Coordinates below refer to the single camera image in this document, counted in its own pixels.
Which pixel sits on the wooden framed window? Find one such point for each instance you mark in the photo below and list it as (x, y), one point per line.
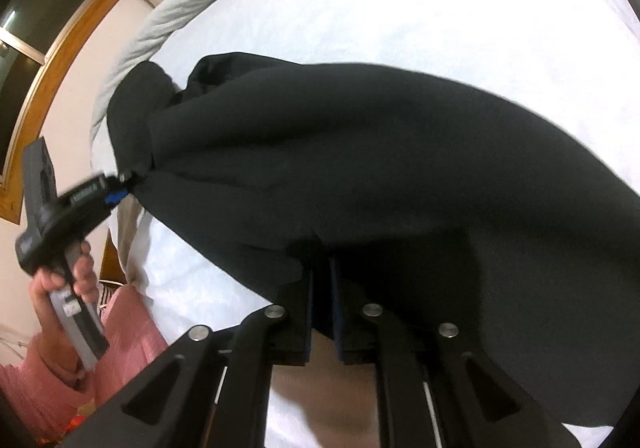
(40, 40)

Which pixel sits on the person's left hand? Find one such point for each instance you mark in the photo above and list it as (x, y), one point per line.
(53, 346)

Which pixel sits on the white bed sheet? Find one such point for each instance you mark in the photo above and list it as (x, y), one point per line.
(575, 62)

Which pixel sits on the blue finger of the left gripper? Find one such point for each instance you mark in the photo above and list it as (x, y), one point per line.
(114, 197)

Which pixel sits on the black pants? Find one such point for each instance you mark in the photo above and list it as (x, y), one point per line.
(258, 162)

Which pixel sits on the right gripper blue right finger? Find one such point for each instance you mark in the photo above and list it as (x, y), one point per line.
(351, 325)

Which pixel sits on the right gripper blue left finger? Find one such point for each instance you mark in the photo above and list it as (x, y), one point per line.
(297, 302)

